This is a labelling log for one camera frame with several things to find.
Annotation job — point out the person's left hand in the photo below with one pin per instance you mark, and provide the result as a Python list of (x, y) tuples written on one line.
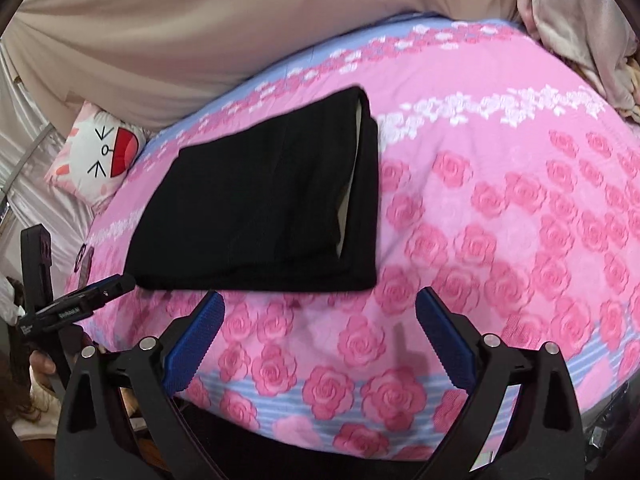
[(41, 362)]

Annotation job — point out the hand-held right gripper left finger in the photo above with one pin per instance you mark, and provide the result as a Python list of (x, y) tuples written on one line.
[(195, 345)]

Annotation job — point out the white fuzzy cloth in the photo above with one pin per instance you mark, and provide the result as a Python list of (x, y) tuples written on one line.
[(35, 407)]

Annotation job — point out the black phone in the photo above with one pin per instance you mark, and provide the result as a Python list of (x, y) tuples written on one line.
[(89, 264)]

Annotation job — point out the pink floral bedsheet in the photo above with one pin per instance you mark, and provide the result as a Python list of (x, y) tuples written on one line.
[(500, 210)]

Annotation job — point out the crumpled pale blanket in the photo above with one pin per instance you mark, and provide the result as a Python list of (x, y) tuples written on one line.
[(575, 20)]

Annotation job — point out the black pants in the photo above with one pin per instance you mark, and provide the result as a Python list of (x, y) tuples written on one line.
[(250, 200)]

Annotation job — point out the white cat face pillow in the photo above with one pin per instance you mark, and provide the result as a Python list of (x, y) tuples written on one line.
[(90, 155)]

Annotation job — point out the silver satin cloth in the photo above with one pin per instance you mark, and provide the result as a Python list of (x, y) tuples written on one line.
[(30, 160)]

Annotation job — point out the dark framed eyeglasses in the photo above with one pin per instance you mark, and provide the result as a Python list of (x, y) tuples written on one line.
[(78, 249)]

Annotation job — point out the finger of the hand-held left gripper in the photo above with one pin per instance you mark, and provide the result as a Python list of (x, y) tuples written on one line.
[(112, 287)]

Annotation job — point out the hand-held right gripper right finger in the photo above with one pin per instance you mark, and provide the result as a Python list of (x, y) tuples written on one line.
[(445, 340)]

